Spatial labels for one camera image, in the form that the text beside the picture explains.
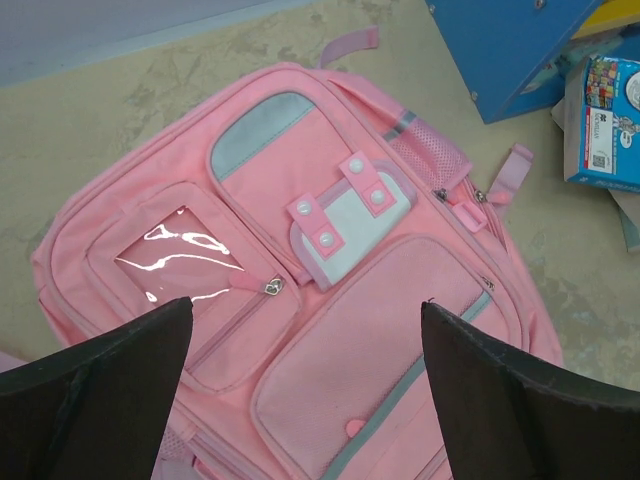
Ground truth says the purple book underneath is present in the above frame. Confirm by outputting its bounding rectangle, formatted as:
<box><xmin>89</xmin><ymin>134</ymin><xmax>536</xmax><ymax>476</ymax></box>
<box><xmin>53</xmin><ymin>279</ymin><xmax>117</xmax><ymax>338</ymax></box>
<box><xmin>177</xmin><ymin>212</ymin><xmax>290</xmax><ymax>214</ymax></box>
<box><xmin>609</xmin><ymin>184</ymin><xmax>639</xmax><ymax>254</ymax></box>

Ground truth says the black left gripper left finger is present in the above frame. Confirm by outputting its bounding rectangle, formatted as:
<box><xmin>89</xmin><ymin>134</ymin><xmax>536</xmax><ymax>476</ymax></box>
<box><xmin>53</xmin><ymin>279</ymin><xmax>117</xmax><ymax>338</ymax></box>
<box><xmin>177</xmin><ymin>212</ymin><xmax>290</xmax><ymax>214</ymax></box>
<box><xmin>1</xmin><ymin>297</ymin><xmax>193</xmax><ymax>479</ymax></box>

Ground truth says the pink student backpack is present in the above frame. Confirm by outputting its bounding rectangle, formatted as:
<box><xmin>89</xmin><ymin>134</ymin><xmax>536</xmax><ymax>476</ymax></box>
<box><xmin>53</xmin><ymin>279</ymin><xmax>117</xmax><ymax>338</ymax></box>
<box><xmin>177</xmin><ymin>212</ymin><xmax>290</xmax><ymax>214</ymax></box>
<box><xmin>29</xmin><ymin>27</ymin><xmax>565</xmax><ymax>480</ymax></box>

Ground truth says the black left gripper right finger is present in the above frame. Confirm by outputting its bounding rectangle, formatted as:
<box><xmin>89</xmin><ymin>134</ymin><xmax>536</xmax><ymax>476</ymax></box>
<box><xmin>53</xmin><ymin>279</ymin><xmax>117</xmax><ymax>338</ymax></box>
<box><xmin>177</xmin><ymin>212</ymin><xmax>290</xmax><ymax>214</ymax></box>
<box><xmin>421</xmin><ymin>302</ymin><xmax>639</xmax><ymax>479</ymax></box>

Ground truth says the blue illustrated book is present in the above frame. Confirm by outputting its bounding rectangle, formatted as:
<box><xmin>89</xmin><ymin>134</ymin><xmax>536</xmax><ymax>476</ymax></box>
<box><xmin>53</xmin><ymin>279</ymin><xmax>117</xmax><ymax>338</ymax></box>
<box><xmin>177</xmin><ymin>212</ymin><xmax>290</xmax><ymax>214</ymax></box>
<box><xmin>563</xmin><ymin>55</ymin><xmax>639</xmax><ymax>193</ymax></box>

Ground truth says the blue wooden shelf unit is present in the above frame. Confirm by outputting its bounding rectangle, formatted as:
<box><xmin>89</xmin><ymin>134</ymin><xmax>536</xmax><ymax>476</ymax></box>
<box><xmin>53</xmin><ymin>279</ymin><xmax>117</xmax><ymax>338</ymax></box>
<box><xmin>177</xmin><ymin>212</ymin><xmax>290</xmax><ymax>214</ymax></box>
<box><xmin>427</xmin><ymin>0</ymin><xmax>639</xmax><ymax>124</ymax></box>

